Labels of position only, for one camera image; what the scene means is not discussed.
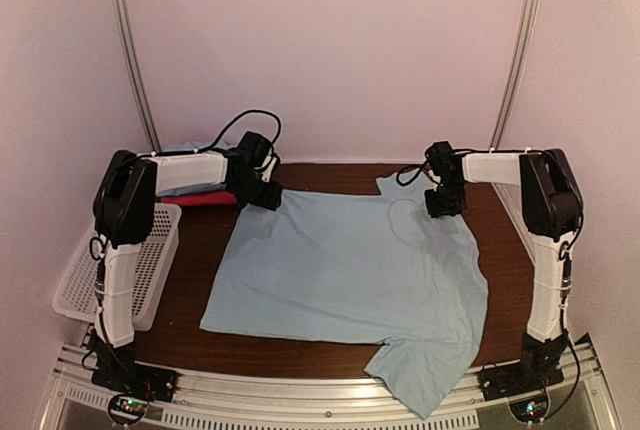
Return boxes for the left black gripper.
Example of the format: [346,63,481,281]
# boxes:
[232,173,284,212]

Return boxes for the white plastic laundry basket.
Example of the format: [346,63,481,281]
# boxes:
[52,203,182,331]

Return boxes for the aluminium front rail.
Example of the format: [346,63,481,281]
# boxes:
[39,353,616,430]

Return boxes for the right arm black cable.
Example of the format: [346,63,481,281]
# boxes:
[396,162,431,187]

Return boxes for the blue printed garment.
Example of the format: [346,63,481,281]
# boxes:
[200,177,488,418]

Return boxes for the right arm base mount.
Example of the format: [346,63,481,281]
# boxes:
[478,333,567,401]

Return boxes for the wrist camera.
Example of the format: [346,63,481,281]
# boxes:
[424,162,442,187]
[260,152,280,182]

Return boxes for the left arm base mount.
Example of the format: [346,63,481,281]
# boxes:
[89,338,178,403]

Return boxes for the folded pink cloth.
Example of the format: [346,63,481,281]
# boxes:
[160,191,237,207]

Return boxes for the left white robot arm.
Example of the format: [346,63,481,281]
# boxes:
[91,131,282,394]

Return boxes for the folded dark blue cloth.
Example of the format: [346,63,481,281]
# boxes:
[158,188,193,198]

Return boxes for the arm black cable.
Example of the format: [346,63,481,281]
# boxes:
[396,162,431,187]
[209,109,282,151]

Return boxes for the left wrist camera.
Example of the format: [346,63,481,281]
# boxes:
[260,152,280,182]

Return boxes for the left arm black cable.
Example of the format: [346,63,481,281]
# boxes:
[209,109,282,151]

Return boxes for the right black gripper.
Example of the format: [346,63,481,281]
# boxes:
[425,180,468,218]

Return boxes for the aluminium corner post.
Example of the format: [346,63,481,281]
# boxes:
[483,0,546,151]
[112,0,161,152]

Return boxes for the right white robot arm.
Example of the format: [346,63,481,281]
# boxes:
[425,141,584,392]

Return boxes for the light blue shirt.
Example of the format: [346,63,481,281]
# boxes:
[162,139,235,153]

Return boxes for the left aluminium corner post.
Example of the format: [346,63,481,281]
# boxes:
[112,0,161,152]

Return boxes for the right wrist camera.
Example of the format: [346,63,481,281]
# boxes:
[424,162,442,187]

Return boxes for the right aluminium corner post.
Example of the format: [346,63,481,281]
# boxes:
[483,0,546,151]

